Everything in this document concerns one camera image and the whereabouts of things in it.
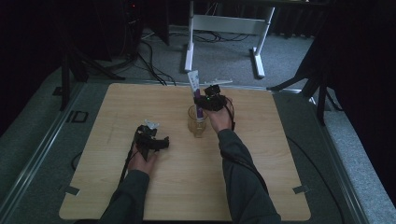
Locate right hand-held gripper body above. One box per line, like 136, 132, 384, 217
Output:
202, 78, 233, 113

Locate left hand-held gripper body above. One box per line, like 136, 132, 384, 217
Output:
134, 119, 161, 161

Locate white purple toothpaste tube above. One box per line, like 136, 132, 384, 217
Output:
187, 70, 205, 120

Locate clear glass cup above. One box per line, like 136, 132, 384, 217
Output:
187, 105, 209, 138

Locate person's right hand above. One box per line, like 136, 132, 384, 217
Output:
203, 96, 236, 134

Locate person's left hand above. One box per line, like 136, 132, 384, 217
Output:
128, 145, 159, 175

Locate grey tape piece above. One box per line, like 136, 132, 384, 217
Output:
64, 185, 81, 196
292, 185, 310, 195

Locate dark computer tower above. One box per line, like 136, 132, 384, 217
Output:
121, 0, 145, 60

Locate black metal stand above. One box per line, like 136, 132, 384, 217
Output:
51, 36, 126, 112
266, 46, 344, 127

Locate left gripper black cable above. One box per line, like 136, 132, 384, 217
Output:
119, 130, 140, 184

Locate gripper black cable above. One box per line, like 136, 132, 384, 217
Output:
119, 130, 140, 184
223, 96, 346, 224

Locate black floor cables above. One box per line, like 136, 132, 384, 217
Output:
118, 40, 177, 87

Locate cables under white desk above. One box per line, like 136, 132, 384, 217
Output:
192, 29, 252, 43

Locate white desk frame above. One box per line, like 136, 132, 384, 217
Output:
184, 0, 276, 79

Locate metal floor rail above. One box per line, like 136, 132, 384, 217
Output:
307, 96, 372, 224
0, 81, 86, 216

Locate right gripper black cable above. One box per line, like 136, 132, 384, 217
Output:
223, 96, 346, 224

